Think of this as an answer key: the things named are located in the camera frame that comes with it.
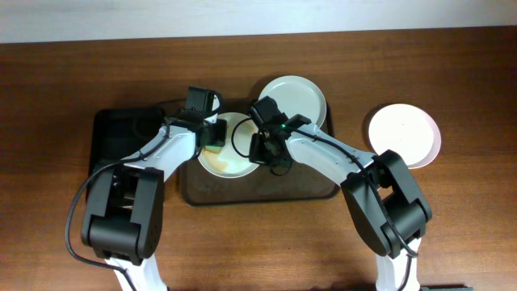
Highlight white plate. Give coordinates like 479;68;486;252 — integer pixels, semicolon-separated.
368;103;442;169
198;112;259;179
259;75;326;127

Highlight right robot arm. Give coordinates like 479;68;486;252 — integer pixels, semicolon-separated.
249;96;432;290

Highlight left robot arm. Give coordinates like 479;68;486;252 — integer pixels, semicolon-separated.
80;86;226;290

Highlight green yellow sponge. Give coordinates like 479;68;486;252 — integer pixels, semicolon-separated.
203;145;223;154

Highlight brown tray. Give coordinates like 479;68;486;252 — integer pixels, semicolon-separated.
179;99;341;208

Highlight white plate bottom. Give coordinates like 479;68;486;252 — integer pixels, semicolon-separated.
198;112;259;179

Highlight white plate top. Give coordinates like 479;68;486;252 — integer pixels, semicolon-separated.
259;75;326;127

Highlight black tray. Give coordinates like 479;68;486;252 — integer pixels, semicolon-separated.
89;107;165;200

